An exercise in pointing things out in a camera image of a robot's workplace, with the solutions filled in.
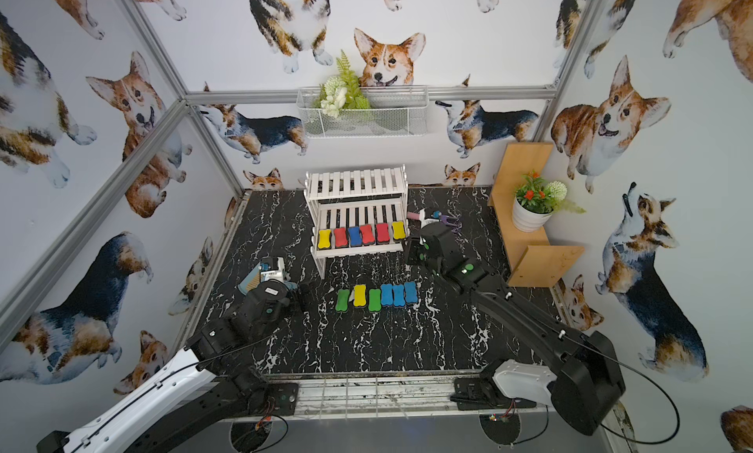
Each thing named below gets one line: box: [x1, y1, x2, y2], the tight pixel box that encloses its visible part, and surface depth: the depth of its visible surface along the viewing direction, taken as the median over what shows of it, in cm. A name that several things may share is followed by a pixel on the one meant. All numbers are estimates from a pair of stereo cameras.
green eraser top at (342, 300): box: [335, 289, 351, 312], surface depth 92 cm
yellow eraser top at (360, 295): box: [352, 284, 367, 307], surface depth 93 cm
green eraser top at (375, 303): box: [367, 288, 382, 312], surface depth 92 cm
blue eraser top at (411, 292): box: [403, 280, 419, 304], surface depth 94 cm
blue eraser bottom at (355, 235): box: [347, 225, 363, 248], surface depth 92 cm
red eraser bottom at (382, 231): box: [375, 222, 391, 243], surface depth 94 cm
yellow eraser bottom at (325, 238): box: [317, 228, 332, 250], surface depth 90 cm
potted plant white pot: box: [511, 169, 587, 233], surface depth 92 cm
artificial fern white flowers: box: [311, 49, 371, 119], surface depth 82 cm
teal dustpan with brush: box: [237, 261, 261, 296], surface depth 97 cm
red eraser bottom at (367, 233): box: [359, 223, 375, 247], surface depth 92 cm
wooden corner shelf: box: [487, 142, 585, 288], surface depth 97 cm
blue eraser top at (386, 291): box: [380, 283, 394, 306], surface depth 92 cm
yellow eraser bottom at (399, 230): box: [392, 220, 407, 241], surface depth 92 cm
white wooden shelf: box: [303, 164, 410, 280], surface depth 90 cm
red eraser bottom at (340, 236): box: [333, 227, 349, 248], surface depth 92 cm
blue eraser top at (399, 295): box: [392, 284, 406, 307], surface depth 92 cm
